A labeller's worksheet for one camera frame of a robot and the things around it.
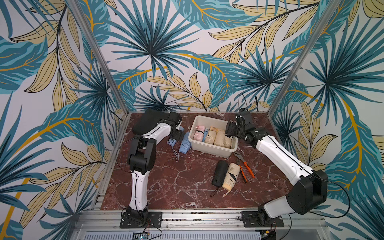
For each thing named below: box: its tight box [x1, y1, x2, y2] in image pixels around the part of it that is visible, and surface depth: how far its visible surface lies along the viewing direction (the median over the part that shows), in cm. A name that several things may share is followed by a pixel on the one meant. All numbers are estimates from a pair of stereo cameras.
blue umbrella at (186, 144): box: [179, 131, 191, 154], surface depth 99 cm
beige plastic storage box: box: [188, 115, 238, 159], surface depth 99 cm
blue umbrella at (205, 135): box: [202, 129, 209, 143], surface depth 100 cm
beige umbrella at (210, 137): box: [205, 126, 218, 145], surface depth 99 cm
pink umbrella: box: [193, 125, 205, 142], surface depth 101 cm
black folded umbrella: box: [210, 160, 229, 197], surface depth 88 cm
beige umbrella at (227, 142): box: [224, 135, 232, 149], surface depth 99 cm
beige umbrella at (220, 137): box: [213, 129, 226, 147], surface depth 97 cm
